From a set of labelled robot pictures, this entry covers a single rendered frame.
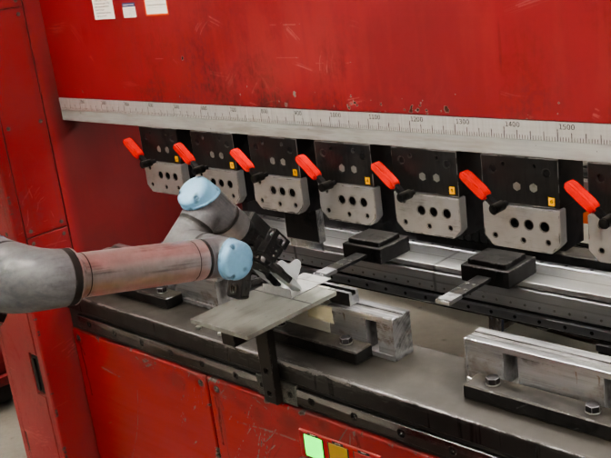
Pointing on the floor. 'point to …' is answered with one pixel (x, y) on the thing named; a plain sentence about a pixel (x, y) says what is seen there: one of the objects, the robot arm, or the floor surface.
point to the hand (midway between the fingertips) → (285, 287)
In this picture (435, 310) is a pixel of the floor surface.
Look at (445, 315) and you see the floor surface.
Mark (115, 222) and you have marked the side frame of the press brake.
